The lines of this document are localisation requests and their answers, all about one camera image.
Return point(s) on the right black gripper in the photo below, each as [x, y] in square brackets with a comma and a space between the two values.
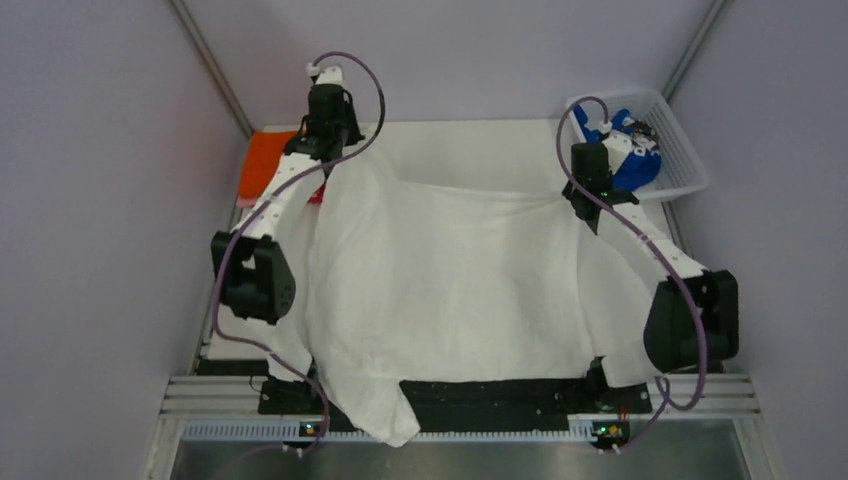
[567, 193]

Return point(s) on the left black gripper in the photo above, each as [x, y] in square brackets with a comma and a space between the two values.
[354, 134]

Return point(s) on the white t-shirt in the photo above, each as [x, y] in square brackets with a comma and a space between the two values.
[443, 266]

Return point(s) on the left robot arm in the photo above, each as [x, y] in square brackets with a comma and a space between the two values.
[253, 277]

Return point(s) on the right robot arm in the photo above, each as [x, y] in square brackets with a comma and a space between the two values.
[693, 315]

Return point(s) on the blue t-shirt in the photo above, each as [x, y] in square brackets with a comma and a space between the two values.
[644, 163]

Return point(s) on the folded orange t-shirt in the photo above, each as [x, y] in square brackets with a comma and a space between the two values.
[260, 164]

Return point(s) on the white plastic basket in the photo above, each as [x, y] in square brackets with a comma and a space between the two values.
[682, 171]

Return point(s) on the folded pink t-shirt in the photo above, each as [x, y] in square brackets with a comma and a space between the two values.
[314, 195]

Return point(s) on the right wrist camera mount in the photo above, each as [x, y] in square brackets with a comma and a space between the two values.
[618, 145]

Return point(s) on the left corner metal post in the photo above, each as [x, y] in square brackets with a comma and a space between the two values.
[208, 60]

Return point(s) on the corner metal post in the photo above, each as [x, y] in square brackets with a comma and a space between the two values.
[707, 25]
[208, 60]

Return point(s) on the right corner metal post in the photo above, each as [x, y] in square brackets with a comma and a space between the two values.
[707, 25]

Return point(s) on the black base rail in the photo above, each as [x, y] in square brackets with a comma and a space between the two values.
[498, 406]

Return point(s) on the aluminium frame rail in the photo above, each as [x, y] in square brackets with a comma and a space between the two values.
[722, 437]

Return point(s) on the white slotted cable duct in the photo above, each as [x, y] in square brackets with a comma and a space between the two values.
[294, 431]

